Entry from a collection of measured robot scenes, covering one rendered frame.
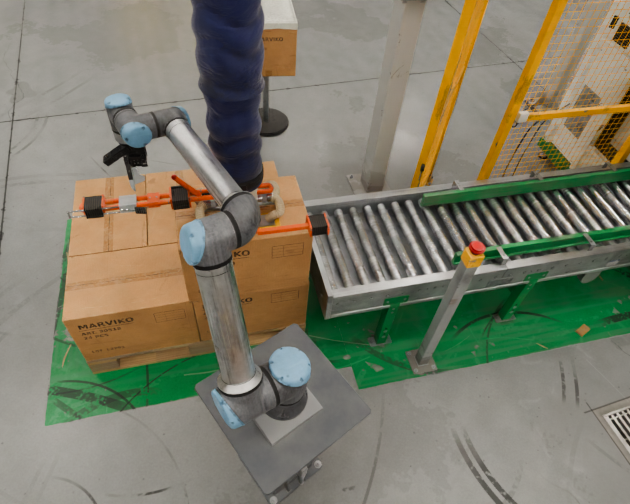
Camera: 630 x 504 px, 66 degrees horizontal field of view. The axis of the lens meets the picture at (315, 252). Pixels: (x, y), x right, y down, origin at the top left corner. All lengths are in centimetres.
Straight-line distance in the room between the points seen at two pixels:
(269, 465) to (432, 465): 114
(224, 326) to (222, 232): 30
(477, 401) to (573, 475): 57
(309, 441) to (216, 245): 89
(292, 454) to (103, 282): 132
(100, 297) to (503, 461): 222
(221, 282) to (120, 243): 145
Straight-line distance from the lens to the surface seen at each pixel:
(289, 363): 171
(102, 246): 281
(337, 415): 196
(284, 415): 190
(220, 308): 145
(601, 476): 314
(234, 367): 158
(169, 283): 256
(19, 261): 368
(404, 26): 313
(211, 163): 158
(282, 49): 379
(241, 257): 224
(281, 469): 188
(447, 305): 248
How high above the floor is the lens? 256
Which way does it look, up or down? 49 degrees down
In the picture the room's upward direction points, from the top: 6 degrees clockwise
